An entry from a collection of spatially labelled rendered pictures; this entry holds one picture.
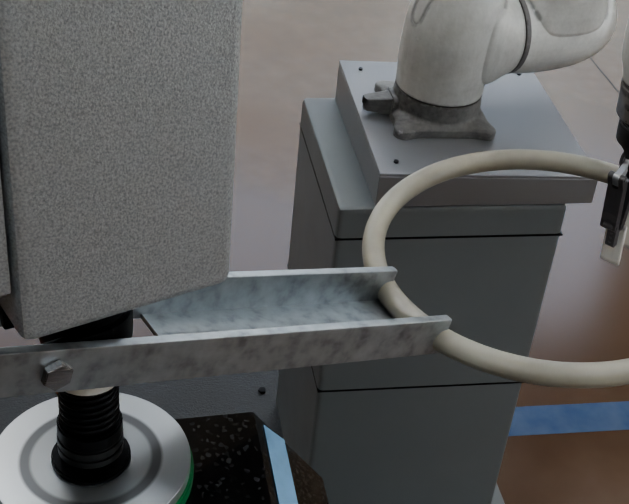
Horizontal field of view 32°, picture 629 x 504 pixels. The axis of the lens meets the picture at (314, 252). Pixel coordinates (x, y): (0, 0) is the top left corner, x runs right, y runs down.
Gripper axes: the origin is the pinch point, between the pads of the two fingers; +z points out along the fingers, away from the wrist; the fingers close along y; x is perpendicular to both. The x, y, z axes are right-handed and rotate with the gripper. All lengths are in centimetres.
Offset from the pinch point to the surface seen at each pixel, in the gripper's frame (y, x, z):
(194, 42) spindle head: 80, -4, -59
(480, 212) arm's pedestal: -1.8, -26.0, 8.9
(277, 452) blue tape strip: 67, -7, -1
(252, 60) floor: -129, -207, 92
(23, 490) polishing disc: 94, -18, -9
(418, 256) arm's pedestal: 6.2, -32.2, 16.9
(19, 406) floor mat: 42, -112, 81
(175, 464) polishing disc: 80, -10, -7
